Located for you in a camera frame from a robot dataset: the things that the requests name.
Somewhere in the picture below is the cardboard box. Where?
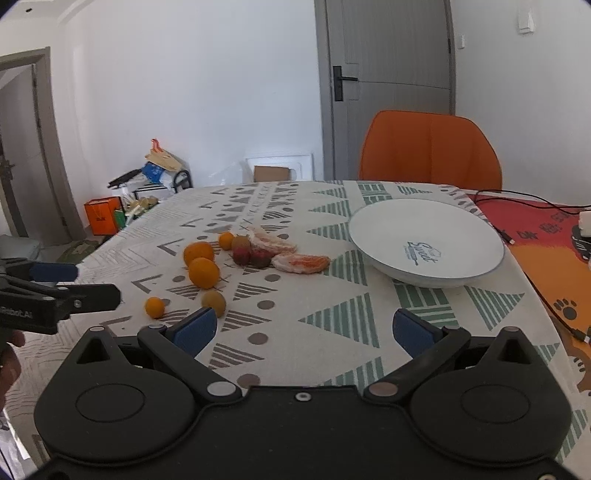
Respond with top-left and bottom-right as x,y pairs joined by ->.
253,165 -> 290,183

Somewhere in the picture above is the white ceramic plate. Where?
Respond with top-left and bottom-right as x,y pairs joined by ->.
349,198 -> 505,288

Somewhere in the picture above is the large orange front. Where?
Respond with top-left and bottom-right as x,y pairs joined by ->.
188,257 -> 221,290

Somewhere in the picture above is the red strawberry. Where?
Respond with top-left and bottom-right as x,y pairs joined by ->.
232,246 -> 273,269

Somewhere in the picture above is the patterned white tablecloth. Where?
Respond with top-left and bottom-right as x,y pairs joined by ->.
6,181 -> 590,479

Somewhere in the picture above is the brown kiwi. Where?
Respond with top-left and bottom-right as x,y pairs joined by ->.
231,235 -> 252,251

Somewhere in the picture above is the pile of bags and clutter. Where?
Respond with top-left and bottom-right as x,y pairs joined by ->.
107,138 -> 193,229

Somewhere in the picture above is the grey side door frame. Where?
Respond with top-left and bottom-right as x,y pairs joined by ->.
1,47 -> 85,247

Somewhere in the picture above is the grey door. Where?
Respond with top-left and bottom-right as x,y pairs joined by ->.
315,0 -> 456,180

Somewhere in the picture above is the green kiwi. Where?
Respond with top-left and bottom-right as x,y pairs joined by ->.
201,290 -> 226,319

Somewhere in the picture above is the peeled pomelo segment front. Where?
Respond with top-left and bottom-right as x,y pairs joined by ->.
271,253 -> 331,275

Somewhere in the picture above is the orange chair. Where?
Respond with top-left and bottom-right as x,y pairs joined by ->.
359,110 -> 503,190

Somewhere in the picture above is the black door handle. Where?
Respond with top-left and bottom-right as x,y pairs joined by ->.
332,66 -> 359,102

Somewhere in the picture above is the white wall switch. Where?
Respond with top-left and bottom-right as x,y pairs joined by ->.
517,9 -> 536,35

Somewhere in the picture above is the black usb cable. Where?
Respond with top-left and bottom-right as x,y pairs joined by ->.
474,188 -> 591,345

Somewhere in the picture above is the person's left hand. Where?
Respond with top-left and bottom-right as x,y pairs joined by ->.
0,331 -> 26,410

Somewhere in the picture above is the white charger adapter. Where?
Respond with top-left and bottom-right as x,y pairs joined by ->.
578,210 -> 591,238

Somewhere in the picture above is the orange paper bag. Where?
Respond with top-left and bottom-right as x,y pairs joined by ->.
84,196 -> 121,236

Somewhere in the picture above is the large orange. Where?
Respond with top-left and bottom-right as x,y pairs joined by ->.
182,241 -> 215,266
188,257 -> 221,290

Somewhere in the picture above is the white foam packaging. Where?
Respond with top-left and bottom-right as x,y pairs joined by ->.
246,155 -> 314,183

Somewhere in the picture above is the red orange cartoon mat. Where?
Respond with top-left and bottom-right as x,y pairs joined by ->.
469,190 -> 590,395

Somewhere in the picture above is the peeled pomelo segment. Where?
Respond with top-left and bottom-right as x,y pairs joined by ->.
271,253 -> 331,275
247,226 -> 297,255

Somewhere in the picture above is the small kumquat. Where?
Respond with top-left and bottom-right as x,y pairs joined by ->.
217,232 -> 235,251
144,297 -> 166,320

